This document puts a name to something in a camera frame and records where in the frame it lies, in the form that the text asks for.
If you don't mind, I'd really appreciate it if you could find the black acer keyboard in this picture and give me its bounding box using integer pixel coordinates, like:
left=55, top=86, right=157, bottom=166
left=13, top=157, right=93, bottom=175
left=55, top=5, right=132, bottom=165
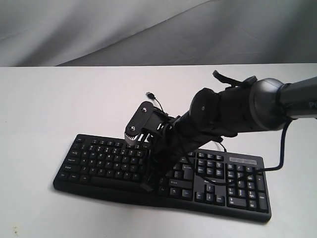
left=53, top=134, right=271, bottom=222

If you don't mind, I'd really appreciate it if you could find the grey backdrop cloth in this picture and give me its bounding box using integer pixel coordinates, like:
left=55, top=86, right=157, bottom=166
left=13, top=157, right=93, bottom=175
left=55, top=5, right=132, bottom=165
left=0, top=0, right=317, bottom=66

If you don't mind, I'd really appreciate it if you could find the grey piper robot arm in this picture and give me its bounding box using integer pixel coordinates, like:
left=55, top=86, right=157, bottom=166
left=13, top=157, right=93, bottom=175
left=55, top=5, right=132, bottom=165
left=140, top=77, right=317, bottom=191

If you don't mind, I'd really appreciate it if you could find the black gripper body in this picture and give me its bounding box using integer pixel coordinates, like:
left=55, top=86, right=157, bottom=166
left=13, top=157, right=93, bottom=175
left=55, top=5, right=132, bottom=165
left=150, top=115, right=223, bottom=170

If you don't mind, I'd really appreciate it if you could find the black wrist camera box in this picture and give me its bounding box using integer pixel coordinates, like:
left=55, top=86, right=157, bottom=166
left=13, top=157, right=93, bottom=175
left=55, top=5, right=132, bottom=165
left=124, top=101, right=169, bottom=145

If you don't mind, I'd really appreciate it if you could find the black USB cable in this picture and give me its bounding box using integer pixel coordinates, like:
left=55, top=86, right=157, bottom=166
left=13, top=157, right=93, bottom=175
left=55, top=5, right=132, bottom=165
left=145, top=91, right=228, bottom=153

